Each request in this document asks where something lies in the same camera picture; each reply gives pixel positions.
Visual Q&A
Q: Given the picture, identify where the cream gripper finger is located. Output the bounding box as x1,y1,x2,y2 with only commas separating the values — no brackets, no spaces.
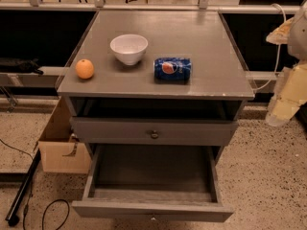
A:
265,63,307,127
266,18,294,45

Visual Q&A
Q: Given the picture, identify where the open grey middle drawer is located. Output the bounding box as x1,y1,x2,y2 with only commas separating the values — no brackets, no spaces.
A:
72,145,233,222

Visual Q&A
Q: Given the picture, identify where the black bag on ledge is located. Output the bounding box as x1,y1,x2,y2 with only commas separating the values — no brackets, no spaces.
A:
0,57,44,75

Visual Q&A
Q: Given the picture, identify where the black floor cable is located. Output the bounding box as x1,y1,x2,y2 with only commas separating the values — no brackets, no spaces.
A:
22,182,71,230

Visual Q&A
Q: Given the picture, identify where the grey upper drawer with knob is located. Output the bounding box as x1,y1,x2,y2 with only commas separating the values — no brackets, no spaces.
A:
71,117,238,147

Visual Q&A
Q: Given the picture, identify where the brown cardboard box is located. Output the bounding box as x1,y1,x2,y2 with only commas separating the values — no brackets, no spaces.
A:
38,98,91,174

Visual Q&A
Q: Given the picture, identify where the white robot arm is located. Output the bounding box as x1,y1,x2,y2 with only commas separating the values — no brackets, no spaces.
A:
266,6,307,127

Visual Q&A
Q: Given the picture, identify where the black bar on floor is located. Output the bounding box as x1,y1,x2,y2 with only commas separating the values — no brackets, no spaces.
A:
5,150,40,227

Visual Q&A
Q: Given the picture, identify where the blue pepsi can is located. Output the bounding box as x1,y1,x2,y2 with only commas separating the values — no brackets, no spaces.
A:
153,57,192,81

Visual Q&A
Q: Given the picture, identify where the white ceramic bowl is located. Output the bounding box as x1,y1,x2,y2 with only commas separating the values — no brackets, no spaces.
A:
110,34,148,65

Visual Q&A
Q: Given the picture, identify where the grey wooden drawer cabinet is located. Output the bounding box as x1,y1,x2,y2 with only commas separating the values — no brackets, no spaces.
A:
57,10,256,165

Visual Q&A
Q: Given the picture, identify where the white hanging cable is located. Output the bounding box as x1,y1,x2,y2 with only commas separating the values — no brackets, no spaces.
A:
252,3,288,92

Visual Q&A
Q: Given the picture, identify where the orange fruit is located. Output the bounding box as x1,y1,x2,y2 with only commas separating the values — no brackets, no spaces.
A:
75,59,94,80

